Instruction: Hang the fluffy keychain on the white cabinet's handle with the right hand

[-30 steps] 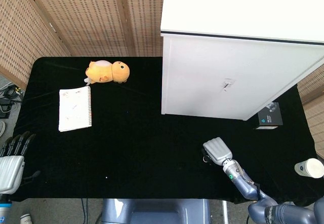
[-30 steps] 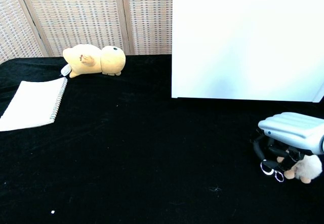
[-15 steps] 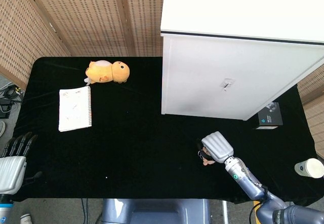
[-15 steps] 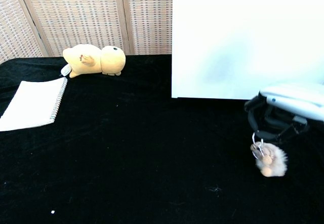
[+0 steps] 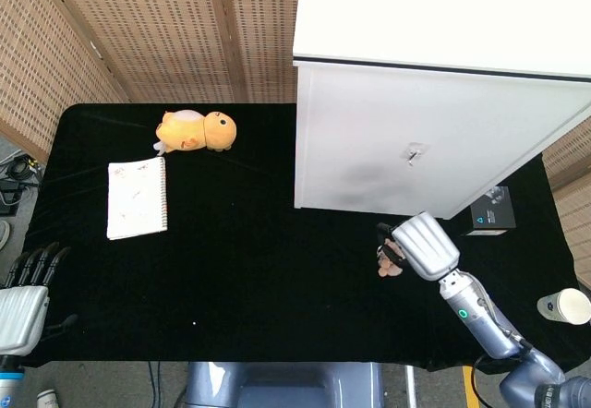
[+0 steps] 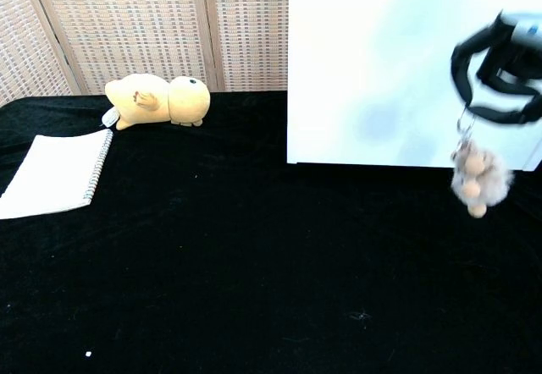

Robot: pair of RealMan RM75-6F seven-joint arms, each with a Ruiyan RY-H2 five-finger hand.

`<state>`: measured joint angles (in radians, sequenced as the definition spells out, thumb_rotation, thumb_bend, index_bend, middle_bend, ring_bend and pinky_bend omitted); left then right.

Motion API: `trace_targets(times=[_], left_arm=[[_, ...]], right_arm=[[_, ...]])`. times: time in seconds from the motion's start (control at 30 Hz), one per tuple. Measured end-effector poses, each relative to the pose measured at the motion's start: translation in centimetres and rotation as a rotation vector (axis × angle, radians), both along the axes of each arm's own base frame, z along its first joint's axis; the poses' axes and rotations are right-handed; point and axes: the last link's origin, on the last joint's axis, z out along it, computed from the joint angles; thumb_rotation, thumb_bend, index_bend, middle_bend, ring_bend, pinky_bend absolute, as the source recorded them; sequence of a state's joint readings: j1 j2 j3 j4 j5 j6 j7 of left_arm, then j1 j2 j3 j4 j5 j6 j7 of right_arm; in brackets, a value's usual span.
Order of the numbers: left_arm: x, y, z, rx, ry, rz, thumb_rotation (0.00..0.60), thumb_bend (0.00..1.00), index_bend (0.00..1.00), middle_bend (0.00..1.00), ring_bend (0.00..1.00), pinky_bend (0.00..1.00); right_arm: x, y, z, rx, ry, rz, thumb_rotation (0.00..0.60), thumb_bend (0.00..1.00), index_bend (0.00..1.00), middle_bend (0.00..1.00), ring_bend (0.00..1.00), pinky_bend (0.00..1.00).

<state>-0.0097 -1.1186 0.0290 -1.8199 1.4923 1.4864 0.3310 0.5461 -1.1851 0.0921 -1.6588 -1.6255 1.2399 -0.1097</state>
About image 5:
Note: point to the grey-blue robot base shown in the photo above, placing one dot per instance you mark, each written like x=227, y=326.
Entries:
x=281, y=385

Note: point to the small black product box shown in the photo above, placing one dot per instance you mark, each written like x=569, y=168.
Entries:
x=492, y=214

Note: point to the orange plush duck toy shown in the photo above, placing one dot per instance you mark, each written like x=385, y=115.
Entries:
x=198, y=132

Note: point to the white paper cup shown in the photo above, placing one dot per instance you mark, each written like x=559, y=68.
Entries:
x=565, y=306

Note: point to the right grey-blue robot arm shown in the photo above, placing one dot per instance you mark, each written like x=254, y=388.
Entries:
x=494, y=325

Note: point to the white plastic bottle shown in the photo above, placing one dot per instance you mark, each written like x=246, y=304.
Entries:
x=48, y=399

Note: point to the metal table leg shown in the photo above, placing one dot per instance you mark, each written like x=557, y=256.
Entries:
x=410, y=386

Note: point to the white spiral notebook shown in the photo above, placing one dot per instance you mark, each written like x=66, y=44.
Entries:
x=136, y=198

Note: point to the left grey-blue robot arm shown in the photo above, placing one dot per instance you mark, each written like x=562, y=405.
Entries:
x=9, y=380

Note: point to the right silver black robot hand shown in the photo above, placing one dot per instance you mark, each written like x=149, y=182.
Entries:
x=427, y=246

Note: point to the white cabinet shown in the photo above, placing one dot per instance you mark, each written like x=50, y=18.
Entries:
x=415, y=103

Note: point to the black velvet tablecloth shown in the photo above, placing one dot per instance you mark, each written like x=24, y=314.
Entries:
x=258, y=265

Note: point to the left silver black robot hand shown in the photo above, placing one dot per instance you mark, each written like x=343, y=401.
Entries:
x=20, y=311

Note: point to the woven bamboo folding screen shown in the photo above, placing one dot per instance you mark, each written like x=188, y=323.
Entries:
x=572, y=186
x=138, y=34

